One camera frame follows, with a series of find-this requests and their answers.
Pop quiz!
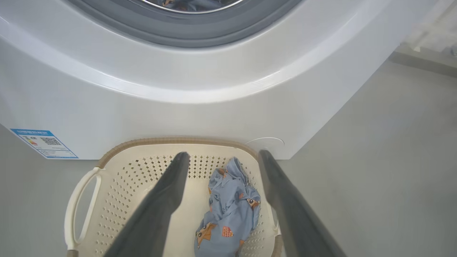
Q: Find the cream perforated laundry basket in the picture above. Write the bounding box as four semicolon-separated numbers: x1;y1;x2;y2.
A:
64;137;282;257

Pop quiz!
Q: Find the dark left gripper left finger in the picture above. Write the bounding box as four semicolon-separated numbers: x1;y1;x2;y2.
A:
104;152;190;257

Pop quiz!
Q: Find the blue energy label sticker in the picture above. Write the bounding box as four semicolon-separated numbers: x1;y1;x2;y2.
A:
10;128;79;159

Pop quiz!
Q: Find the white front-load washing machine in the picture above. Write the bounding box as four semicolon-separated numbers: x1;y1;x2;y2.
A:
0;0;438;160

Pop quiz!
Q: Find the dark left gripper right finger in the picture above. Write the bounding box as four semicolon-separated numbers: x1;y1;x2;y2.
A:
258;149;347;257

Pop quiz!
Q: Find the grey rubber door gasket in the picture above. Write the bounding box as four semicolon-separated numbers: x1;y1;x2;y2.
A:
66;0;304;49

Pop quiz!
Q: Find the blue cartoon print garment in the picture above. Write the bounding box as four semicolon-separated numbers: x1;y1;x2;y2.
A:
195;157;261;257

